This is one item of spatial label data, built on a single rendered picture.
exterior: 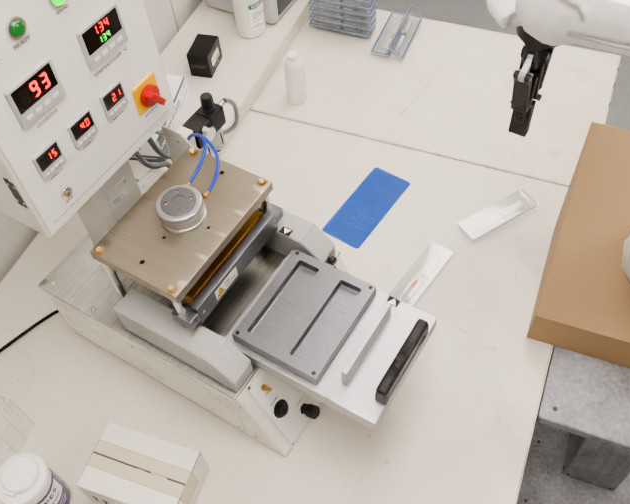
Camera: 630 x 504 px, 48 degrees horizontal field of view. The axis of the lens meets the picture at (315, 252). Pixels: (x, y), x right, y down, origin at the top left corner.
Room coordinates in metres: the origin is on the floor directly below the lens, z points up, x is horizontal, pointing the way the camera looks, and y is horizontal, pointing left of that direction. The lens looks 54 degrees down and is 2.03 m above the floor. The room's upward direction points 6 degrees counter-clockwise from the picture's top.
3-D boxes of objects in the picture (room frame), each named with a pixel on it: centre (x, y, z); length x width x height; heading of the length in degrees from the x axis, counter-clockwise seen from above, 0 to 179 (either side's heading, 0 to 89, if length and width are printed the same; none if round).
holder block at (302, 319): (0.63, 0.03, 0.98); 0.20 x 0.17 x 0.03; 144
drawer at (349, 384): (0.60, -0.01, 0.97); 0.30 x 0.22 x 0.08; 54
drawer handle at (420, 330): (0.52, -0.12, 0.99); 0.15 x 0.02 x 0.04; 144
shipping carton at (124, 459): (0.44, 0.34, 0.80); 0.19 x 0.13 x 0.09; 63
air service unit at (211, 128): (1.02, 0.19, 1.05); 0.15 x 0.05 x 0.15; 144
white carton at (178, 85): (1.32, 0.36, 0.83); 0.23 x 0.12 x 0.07; 165
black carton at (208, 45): (1.54, 0.24, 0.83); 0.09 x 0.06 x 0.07; 161
